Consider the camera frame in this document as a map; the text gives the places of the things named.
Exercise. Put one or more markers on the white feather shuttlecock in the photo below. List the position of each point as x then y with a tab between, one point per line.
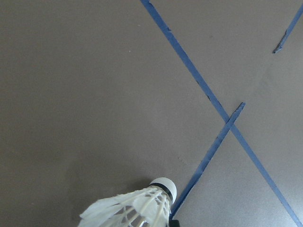
144	205

